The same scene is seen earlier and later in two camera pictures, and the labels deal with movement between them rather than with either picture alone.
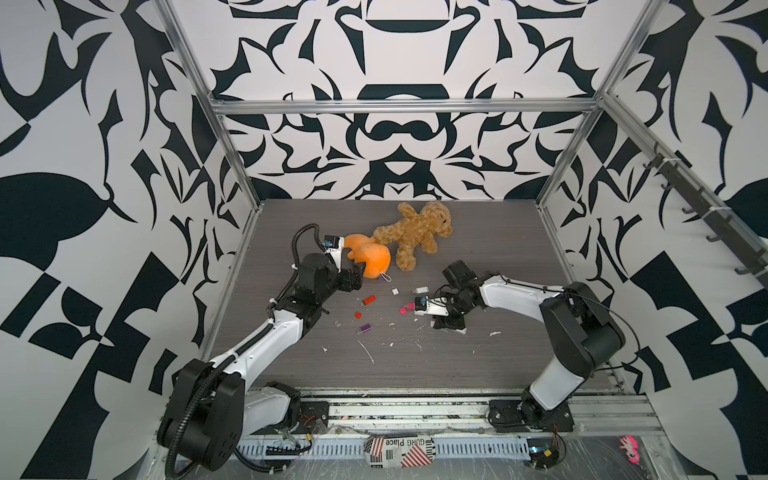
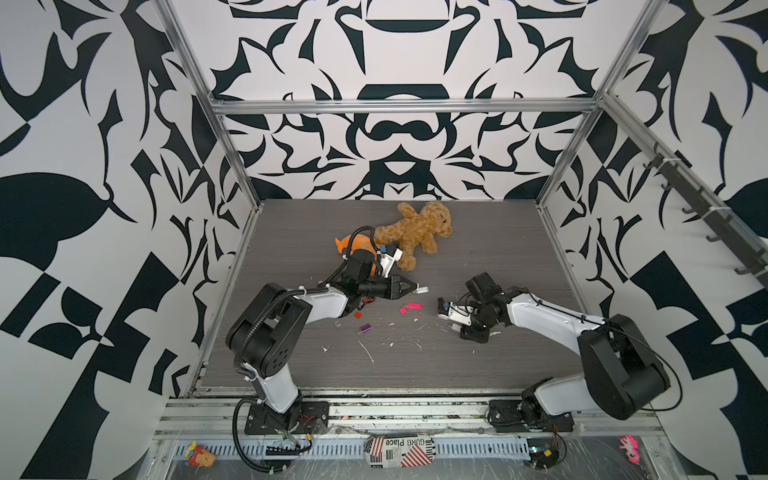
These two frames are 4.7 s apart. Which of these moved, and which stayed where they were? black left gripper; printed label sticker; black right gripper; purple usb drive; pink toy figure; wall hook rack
Moved: black left gripper; black right gripper
Stayed: purple usb drive; pink toy figure; wall hook rack; printed label sticker
